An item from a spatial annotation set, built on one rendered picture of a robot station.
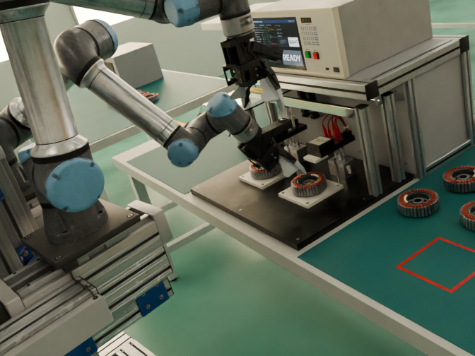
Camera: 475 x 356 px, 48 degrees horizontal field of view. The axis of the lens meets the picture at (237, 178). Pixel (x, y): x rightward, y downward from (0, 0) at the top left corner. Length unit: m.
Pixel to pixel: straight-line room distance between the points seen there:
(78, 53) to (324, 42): 0.69
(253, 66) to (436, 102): 0.68
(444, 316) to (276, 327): 1.31
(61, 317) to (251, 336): 1.34
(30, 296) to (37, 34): 0.57
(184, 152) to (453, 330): 0.75
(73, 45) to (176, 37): 5.22
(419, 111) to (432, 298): 0.64
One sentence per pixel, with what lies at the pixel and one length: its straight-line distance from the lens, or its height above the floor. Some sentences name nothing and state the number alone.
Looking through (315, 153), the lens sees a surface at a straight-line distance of 1.71.
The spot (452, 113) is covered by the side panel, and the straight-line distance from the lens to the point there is 1.84.
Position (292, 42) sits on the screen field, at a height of 1.22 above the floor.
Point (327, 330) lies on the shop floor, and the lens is 2.38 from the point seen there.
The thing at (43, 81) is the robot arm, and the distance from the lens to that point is 1.10.
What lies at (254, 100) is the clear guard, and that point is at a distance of 1.79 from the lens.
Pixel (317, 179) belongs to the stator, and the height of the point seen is 0.82.
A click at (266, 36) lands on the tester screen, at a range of 1.85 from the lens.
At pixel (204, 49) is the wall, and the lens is 6.84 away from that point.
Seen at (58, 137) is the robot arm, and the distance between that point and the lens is 1.12.
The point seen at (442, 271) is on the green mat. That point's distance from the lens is 1.36.
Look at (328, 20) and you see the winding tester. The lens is 1.59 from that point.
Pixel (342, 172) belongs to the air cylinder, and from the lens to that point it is 1.78.
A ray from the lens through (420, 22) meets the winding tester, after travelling 1.83.
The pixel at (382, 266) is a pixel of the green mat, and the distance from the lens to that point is 1.40.
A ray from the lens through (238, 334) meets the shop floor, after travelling 2.48.
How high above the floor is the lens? 1.57
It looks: 24 degrees down
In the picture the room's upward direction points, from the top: 16 degrees counter-clockwise
